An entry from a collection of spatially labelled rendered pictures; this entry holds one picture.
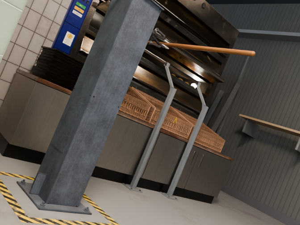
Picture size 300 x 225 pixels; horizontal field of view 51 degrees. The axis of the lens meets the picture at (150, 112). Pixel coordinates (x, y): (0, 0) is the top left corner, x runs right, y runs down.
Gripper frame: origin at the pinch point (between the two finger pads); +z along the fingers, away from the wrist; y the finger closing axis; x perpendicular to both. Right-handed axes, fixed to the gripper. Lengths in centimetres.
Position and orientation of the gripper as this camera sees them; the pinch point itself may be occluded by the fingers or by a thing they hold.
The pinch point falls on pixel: (165, 44)
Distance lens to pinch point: 246.3
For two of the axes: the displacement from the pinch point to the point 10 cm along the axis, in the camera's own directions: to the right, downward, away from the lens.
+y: -3.9, 9.2, -0.3
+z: 7.1, 3.2, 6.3
